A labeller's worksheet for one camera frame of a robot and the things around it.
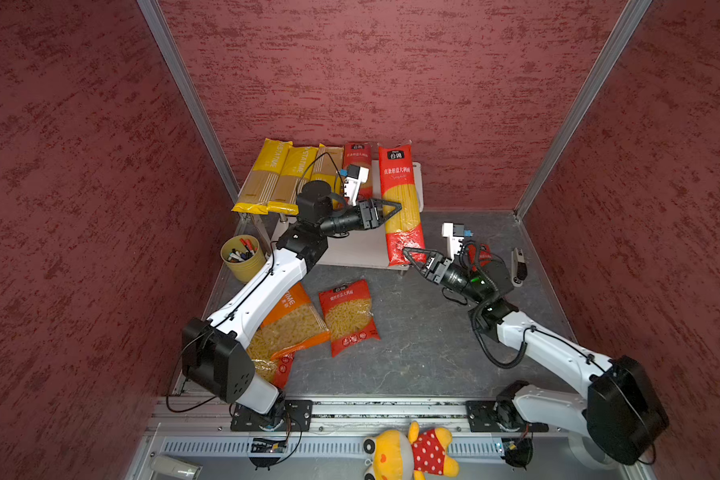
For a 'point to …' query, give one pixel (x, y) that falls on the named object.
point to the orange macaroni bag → (293, 324)
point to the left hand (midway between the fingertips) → (396, 214)
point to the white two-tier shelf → (364, 249)
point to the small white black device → (519, 270)
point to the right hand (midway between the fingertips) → (400, 257)
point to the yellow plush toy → (398, 455)
